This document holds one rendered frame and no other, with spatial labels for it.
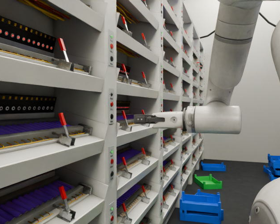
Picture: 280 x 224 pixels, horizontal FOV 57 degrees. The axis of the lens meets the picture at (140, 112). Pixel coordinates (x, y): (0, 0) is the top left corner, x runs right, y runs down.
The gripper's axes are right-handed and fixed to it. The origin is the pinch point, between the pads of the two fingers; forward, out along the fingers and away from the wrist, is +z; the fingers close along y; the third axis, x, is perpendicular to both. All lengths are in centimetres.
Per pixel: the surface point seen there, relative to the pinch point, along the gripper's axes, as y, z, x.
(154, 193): 62, 13, -45
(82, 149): -18.3, 11.0, -8.1
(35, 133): -29.7, 17.3, -2.6
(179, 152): 135, 12, -33
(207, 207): 114, -12, -69
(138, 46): 29.1, 11.1, 31.9
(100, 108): -5.0, 12.4, 3.6
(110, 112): -0.8, 10.5, 2.3
